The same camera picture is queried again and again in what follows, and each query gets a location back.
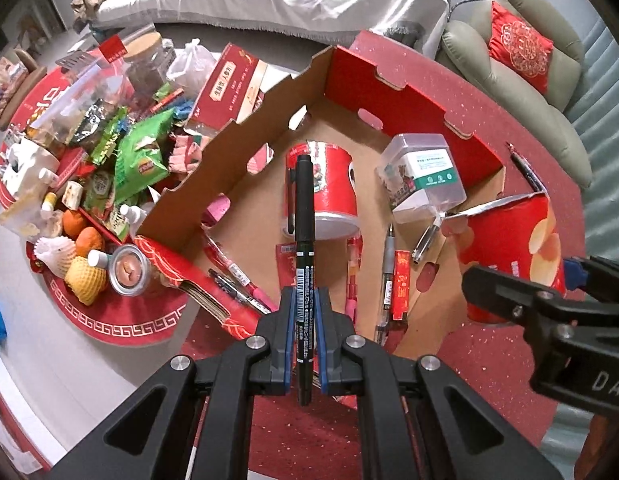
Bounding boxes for white foam-netted fruit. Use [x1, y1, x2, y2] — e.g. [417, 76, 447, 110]
[34, 237, 76, 278]

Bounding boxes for round tin with clear lid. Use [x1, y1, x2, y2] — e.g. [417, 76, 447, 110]
[108, 245, 153, 297]

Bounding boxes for red and white carton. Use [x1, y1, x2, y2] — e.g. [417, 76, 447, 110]
[184, 42, 268, 136]

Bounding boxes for white blanket covered sofa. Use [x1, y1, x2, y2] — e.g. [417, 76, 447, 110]
[92, 0, 450, 56]

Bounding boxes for small red chip can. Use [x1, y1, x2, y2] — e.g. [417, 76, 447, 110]
[442, 192, 570, 326]

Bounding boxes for wooden snack tray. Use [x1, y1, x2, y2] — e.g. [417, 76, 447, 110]
[0, 50, 45, 121]

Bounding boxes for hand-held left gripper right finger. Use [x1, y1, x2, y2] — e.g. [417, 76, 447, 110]
[314, 285, 565, 480]

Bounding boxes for large red snack can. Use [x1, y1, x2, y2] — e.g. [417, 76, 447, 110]
[284, 141, 363, 241]

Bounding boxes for red label card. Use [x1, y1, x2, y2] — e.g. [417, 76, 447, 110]
[98, 36, 129, 63]

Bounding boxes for red cardboard tray box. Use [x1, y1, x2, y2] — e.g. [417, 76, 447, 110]
[132, 42, 507, 361]

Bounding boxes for red gel pen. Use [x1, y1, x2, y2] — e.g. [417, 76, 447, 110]
[204, 237, 270, 306]
[343, 235, 363, 323]

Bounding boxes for yellow foam-netted fruit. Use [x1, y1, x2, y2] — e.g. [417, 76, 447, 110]
[64, 256, 110, 306]

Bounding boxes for white cat figurine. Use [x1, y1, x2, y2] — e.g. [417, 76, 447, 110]
[0, 137, 60, 196]

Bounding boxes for clear plastic snack bag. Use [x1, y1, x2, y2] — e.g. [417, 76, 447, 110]
[34, 60, 125, 146]

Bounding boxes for white plastic bag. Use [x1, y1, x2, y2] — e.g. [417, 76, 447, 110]
[167, 37, 218, 96]

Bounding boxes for grey-green leather armchair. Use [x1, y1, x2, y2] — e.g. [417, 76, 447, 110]
[437, 0, 595, 188]

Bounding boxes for green snack bag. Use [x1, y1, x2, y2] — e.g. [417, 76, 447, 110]
[114, 110, 175, 196]

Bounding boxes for glass jar with wooden lid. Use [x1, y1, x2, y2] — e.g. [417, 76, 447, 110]
[122, 32, 165, 86]

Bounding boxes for red rectangular card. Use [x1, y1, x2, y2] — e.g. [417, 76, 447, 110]
[274, 242, 301, 291]

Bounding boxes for clear plastic container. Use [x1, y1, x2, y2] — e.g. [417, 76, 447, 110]
[377, 132, 467, 226]

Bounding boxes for pink striped snack packet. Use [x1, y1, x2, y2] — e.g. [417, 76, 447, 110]
[167, 135, 205, 173]

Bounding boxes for orange fruit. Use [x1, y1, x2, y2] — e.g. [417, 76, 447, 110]
[62, 209, 85, 236]
[76, 227, 106, 261]

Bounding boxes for black marker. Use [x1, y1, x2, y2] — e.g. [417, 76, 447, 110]
[294, 154, 316, 407]

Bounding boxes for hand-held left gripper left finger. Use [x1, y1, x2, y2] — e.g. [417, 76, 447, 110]
[50, 285, 296, 480]

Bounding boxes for dark marker pens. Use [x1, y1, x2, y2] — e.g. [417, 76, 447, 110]
[507, 142, 547, 193]

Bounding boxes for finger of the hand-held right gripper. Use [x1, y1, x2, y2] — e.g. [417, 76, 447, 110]
[461, 264, 580, 341]
[564, 255, 619, 306]

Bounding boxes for silver metal pen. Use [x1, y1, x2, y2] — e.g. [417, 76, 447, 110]
[412, 212, 447, 265]

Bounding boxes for red patterned cushion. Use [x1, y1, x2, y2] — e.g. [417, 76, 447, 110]
[487, 0, 555, 95]

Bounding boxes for teal ribbed curtain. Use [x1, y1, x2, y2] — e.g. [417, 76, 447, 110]
[564, 10, 619, 261]

